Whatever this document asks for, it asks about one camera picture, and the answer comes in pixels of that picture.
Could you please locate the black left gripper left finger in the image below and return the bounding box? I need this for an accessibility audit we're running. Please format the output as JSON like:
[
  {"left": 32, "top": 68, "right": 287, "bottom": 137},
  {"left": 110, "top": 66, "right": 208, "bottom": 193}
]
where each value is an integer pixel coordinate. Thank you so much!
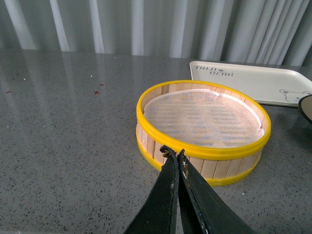
[{"left": 125, "top": 145, "right": 179, "bottom": 234}]

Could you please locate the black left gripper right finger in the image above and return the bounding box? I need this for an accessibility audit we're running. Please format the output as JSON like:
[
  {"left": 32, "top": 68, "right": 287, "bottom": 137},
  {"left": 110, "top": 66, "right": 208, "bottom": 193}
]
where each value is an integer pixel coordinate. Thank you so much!
[{"left": 177, "top": 150, "right": 255, "bottom": 234}]

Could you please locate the beige plate with black rim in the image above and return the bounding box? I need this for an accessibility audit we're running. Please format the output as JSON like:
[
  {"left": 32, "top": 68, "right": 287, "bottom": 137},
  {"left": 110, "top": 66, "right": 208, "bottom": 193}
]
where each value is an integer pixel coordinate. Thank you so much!
[{"left": 298, "top": 95, "right": 312, "bottom": 124}]

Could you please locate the cream rectangular tray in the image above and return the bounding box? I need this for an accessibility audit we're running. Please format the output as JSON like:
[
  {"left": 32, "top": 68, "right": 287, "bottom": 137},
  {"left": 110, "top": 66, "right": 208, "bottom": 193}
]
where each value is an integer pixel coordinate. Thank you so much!
[{"left": 190, "top": 61, "right": 312, "bottom": 107}]

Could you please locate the wooden steamer with yellow rims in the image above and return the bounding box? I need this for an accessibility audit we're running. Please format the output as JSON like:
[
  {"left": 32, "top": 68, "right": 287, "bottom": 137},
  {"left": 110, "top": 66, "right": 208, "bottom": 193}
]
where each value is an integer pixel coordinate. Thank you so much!
[{"left": 136, "top": 80, "right": 271, "bottom": 186}]

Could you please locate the white steamer liner cloth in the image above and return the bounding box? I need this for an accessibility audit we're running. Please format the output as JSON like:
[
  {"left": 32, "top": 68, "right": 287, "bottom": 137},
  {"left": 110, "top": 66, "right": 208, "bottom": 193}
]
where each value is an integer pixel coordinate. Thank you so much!
[{"left": 144, "top": 89, "right": 264, "bottom": 148}]

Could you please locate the grey curtain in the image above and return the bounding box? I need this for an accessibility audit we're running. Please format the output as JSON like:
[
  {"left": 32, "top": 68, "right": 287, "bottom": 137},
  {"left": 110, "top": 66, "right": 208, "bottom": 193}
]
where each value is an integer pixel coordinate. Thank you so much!
[{"left": 0, "top": 0, "right": 312, "bottom": 66}]

